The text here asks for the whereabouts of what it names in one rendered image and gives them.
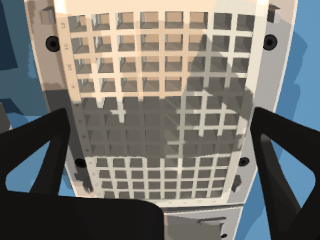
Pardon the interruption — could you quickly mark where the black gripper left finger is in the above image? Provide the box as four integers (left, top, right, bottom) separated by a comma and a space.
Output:
0, 108, 71, 195

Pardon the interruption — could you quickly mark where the blue flat mat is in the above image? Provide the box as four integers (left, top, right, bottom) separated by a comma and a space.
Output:
0, 0, 320, 240

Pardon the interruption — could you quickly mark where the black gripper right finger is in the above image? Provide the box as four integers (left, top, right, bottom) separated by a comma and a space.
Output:
250, 107, 320, 240

